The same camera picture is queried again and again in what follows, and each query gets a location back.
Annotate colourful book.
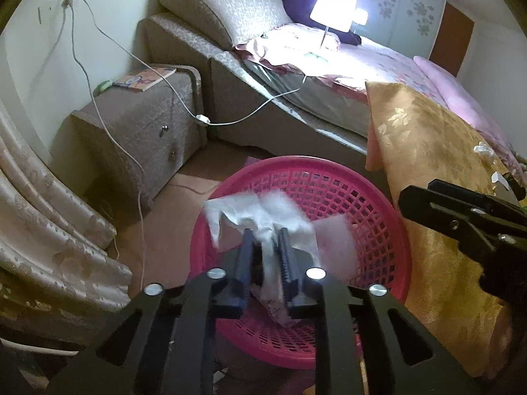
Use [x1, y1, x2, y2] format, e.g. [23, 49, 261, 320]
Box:
[112, 67, 177, 92]

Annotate beige patterned curtain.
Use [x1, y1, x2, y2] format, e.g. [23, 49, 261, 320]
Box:
[0, 99, 134, 342]

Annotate white plastic wrapper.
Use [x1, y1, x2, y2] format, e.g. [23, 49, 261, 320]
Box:
[203, 191, 359, 330]

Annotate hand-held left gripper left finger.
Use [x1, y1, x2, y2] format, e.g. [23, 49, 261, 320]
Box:
[45, 227, 258, 395]

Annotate golden yellow cloth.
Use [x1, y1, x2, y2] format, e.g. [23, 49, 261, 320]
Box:
[364, 80, 527, 367]

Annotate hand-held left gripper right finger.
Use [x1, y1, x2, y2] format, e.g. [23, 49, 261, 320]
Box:
[275, 226, 482, 395]

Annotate floral sliding door wardrobe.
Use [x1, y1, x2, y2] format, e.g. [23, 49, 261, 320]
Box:
[311, 0, 449, 60]

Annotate pink folded blanket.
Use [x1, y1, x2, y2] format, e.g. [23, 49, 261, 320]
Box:
[413, 55, 527, 161]

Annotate grey headboard cushion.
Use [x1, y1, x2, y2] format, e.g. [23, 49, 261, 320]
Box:
[158, 0, 293, 49]

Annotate grey mattress cover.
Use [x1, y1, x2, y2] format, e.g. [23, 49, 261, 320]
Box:
[243, 55, 367, 132]

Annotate grey upholstered bed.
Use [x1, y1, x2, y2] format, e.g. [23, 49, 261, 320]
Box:
[136, 0, 527, 165]

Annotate pink floral bed sheet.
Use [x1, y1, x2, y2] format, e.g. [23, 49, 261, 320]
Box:
[243, 25, 482, 108]

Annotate grey nightstand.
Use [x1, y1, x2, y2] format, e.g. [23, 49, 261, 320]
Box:
[70, 64, 208, 215]

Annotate brown wooden door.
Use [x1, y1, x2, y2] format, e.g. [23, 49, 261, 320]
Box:
[430, 2, 476, 78]

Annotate pink plastic basket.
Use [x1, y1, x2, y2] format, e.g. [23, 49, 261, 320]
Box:
[191, 155, 412, 371]

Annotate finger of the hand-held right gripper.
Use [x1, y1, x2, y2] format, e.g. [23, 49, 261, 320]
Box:
[398, 184, 511, 262]
[427, 179, 527, 225]

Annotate white table lamp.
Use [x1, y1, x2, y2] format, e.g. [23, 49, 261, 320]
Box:
[305, 0, 357, 60]

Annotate white lamp cable with switch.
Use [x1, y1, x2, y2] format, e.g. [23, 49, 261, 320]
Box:
[66, 0, 318, 126]

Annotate white charger cable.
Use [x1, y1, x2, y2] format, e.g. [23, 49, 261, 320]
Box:
[62, 2, 149, 293]

